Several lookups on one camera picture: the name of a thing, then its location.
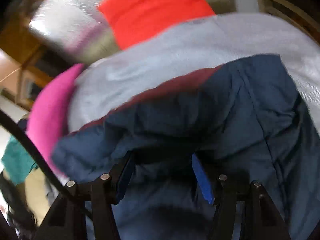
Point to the orange red pillow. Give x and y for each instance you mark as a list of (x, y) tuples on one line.
[(135, 21)]

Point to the navy blue jacket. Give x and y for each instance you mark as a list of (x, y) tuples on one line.
[(246, 120)]

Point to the grey bed sheet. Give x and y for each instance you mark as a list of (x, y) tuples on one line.
[(202, 43)]

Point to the pink pillow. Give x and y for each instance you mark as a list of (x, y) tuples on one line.
[(47, 121)]

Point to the silver foil headboard panel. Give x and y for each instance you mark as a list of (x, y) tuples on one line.
[(78, 29)]

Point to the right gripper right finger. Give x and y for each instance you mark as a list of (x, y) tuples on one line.
[(219, 193)]

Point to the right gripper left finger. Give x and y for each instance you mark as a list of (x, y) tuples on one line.
[(107, 190)]

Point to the teal cloth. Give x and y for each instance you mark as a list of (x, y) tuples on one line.
[(17, 161)]

